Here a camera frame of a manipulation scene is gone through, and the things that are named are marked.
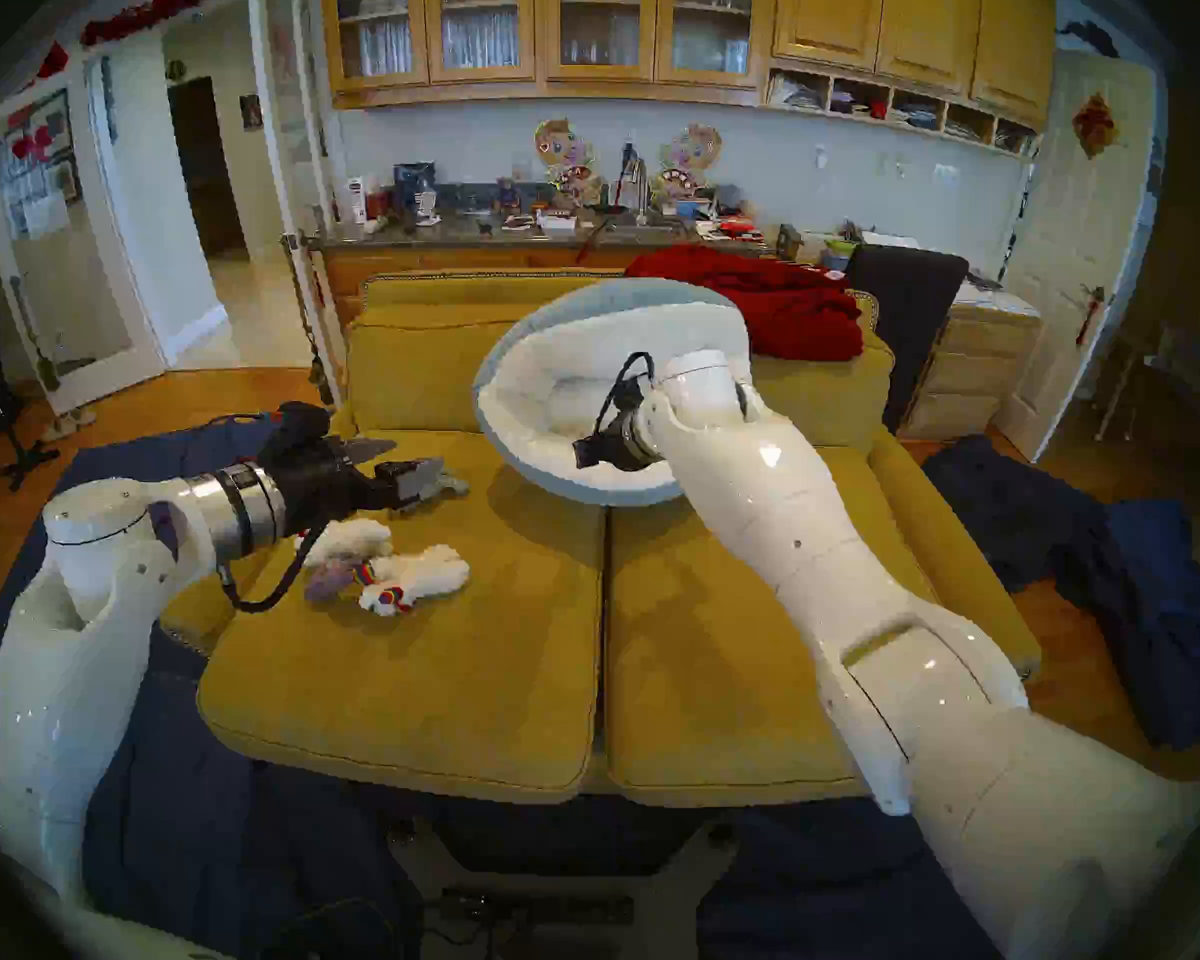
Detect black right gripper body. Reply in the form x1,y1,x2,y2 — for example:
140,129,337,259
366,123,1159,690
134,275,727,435
572,408,653,472

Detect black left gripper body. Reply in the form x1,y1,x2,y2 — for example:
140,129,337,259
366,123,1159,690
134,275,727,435
280,438,403,531

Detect white llama plush rainbow trim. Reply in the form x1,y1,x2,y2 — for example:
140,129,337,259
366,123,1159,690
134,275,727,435
358,545,471,617

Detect blue white plush dog bed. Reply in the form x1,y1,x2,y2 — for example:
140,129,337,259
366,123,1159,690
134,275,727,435
472,277,756,507

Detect purple plush toy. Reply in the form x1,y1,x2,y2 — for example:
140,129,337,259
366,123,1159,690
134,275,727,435
305,558,361,604

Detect red blanket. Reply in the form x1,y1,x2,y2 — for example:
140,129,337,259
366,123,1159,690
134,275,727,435
625,246,866,362

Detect granite kitchen counter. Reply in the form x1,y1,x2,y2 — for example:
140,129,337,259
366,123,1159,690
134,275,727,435
305,208,791,364

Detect yellow fabric sofa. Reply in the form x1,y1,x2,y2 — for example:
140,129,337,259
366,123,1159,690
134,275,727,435
160,270,1043,807

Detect cartoon child paper decoration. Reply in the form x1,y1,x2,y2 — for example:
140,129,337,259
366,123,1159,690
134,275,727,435
655,123,723,206
533,118,601,209

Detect dark office chair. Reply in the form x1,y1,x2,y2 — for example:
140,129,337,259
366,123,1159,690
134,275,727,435
845,245,971,434

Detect black tripod stand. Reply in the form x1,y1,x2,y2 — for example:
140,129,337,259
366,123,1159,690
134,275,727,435
0,328,61,491

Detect wooden drawer cabinet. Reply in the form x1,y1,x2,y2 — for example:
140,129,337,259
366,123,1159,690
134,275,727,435
900,303,1041,441

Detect navy blue floor blanket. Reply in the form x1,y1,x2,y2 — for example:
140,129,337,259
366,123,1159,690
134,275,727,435
0,413,1001,960

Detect red tinsel garland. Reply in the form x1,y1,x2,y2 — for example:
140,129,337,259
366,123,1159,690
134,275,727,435
80,0,249,47

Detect white panel door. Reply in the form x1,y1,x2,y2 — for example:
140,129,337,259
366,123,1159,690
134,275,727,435
995,48,1158,464

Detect red diamond door ornament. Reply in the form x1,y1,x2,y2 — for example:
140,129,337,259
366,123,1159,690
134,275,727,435
1072,93,1121,159

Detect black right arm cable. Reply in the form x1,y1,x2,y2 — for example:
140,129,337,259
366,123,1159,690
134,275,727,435
593,351,658,439

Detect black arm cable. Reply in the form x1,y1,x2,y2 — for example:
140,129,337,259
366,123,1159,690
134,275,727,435
593,351,658,439
218,528,331,614

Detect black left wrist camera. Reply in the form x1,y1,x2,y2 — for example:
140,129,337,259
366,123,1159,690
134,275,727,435
258,400,333,461

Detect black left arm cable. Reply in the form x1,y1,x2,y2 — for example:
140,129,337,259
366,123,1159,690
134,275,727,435
218,528,331,614

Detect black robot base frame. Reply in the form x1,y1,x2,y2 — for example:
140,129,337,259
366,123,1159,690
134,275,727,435
388,818,739,960

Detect wooden wall cabinets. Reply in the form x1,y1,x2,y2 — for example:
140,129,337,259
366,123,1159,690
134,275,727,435
320,0,1056,159

